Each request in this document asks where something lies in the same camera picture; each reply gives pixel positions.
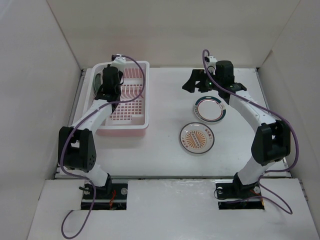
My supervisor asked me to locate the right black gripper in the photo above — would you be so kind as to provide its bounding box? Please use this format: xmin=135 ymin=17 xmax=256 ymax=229
xmin=181 ymin=69 xmax=222 ymax=93

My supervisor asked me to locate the small blue patterned plate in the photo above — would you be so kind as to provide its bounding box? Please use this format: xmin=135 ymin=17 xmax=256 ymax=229
xmin=93 ymin=73 xmax=102 ymax=94

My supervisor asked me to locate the orange sunburst plate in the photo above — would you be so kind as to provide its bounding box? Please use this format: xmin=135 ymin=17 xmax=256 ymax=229
xmin=179 ymin=122 xmax=215 ymax=155
xmin=99 ymin=70 xmax=104 ymax=85

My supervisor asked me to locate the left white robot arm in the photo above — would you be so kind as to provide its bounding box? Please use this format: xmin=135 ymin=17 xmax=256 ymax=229
xmin=58 ymin=65 xmax=123 ymax=199

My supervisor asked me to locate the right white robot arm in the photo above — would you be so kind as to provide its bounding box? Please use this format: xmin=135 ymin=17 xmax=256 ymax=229
xmin=182 ymin=56 xmax=293 ymax=197

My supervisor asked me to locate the pink white dish rack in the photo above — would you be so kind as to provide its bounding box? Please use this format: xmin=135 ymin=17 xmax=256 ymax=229
xmin=96 ymin=61 xmax=150 ymax=137

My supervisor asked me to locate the green red rimmed plate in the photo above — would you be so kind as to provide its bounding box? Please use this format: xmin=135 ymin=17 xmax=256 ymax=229
xmin=193 ymin=96 xmax=227 ymax=124

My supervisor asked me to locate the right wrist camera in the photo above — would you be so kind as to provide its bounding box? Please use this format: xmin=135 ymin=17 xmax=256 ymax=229
xmin=204 ymin=55 xmax=218 ymax=74

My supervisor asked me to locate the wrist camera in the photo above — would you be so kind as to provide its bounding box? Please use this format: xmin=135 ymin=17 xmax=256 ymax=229
xmin=204 ymin=55 xmax=218 ymax=74
xmin=110 ymin=54 xmax=126 ymax=70

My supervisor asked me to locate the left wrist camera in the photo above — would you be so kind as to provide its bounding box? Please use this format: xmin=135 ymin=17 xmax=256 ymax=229
xmin=110 ymin=54 xmax=126 ymax=70

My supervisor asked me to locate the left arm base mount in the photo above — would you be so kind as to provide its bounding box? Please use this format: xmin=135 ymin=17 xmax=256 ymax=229
xmin=79 ymin=177 xmax=128 ymax=211

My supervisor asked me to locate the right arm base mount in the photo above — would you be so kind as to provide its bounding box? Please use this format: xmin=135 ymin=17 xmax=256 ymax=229
xmin=214 ymin=173 xmax=265 ymax=210

